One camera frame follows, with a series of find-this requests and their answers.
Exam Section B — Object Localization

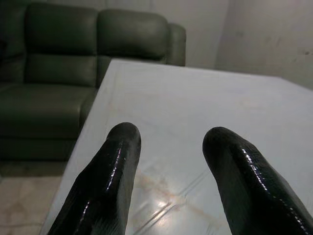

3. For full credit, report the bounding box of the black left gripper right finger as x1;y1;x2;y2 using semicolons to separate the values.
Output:
202;126;313;235

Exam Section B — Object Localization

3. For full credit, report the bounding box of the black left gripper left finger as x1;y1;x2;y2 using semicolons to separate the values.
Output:
46;122;142;235

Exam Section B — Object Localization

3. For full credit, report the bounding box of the white marble table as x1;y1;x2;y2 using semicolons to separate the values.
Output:
40;59;313;235

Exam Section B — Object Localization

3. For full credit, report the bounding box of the dark green leather sofa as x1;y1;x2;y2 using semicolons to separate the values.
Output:
0;1;187;162

